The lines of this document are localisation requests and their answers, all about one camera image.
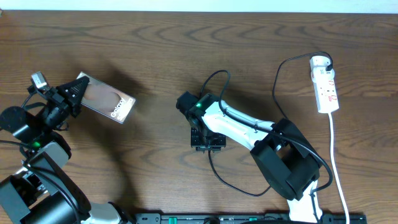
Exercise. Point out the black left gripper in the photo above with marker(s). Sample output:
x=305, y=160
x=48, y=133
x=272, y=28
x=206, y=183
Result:
x=59, y=100

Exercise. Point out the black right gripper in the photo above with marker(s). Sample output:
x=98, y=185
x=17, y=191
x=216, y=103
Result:
x=219, y=143

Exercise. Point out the bronze Galaxy smartphone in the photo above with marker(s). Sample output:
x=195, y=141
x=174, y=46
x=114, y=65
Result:
x=107, y=100

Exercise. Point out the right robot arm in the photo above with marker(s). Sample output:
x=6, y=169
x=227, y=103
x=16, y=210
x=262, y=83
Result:
x=285, y=158

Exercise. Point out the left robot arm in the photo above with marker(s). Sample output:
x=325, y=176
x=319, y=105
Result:
x=41, y=192

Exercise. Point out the white USB charger plug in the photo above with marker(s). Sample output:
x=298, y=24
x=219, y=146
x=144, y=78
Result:
x=321, y=61

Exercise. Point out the white power strip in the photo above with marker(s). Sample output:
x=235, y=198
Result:
x=325, y=89

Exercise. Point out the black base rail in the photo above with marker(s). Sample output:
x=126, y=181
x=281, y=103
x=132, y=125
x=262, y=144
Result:
x=156, y=218

